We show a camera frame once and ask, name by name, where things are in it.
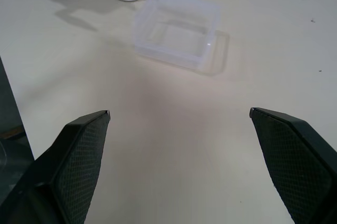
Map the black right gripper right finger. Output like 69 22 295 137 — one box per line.
249 107 337 224

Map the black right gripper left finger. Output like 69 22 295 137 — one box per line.
0 110 111 224

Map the clear plastic rectangular container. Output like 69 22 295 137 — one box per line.
133 0 222 73

